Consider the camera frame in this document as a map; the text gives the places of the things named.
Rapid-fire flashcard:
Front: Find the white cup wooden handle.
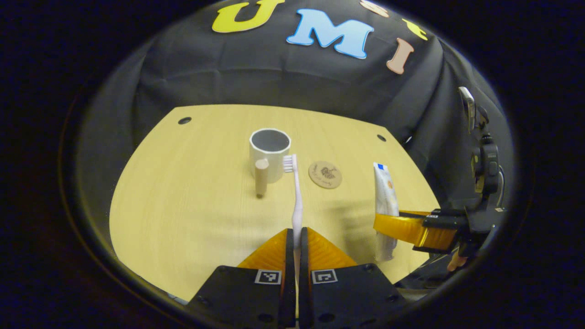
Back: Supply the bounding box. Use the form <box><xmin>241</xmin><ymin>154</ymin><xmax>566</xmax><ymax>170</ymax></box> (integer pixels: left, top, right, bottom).
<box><xmin>249</xmin><ymin>128</ymin><xmax>292</xmax><ymax>199</ymax></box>

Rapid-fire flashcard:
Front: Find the round wooden coaster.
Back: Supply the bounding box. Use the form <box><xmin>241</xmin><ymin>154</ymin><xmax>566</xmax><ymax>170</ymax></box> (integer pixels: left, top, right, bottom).
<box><xmin>308</xmin><ymin>161</ymin><xmax>343</xmax><ymax>189</ymax></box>

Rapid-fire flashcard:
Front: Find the white toothpaste tube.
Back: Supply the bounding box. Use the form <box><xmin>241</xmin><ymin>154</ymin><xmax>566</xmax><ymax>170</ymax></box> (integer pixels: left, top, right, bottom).
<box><xmin>373</xmin><ymin>162</ymin><xmax>401</xmax><ymax>262</ymax></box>

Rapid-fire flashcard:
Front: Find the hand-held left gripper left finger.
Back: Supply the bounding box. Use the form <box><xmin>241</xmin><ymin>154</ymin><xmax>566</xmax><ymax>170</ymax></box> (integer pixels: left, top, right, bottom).
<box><xmin>186</xmin><ymin>228</ymin><xmax>296</xmax><ymax>329</ymax></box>

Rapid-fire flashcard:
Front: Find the wooden desktop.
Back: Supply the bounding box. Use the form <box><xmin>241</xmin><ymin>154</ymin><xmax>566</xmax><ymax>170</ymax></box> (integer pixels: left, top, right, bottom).
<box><xmin>109</xmin><ymin>104</ymin><xmax>441</xmax><ymax>304</ymax></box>

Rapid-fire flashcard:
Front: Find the white toothbrush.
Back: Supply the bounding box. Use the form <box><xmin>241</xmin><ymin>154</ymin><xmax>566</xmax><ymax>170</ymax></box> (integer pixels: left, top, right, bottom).
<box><xmin>282</xmin><ymin>154</ymin><xmax>304</xmax><ymax>275</ymax></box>

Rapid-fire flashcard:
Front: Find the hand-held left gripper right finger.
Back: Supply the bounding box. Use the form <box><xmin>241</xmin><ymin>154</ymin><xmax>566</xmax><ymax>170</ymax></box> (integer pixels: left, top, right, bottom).
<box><xmin>299</xmin><ymin>227</ymin><xmax>408</xmax><ymax>329</ymax></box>

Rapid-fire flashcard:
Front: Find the black backdrop cloth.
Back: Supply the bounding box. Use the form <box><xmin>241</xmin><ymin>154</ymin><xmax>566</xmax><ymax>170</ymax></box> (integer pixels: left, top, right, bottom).
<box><xmin>75</xmin><ymin>0</ymin><xmax>515</xmax><ymax>293</ymax></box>

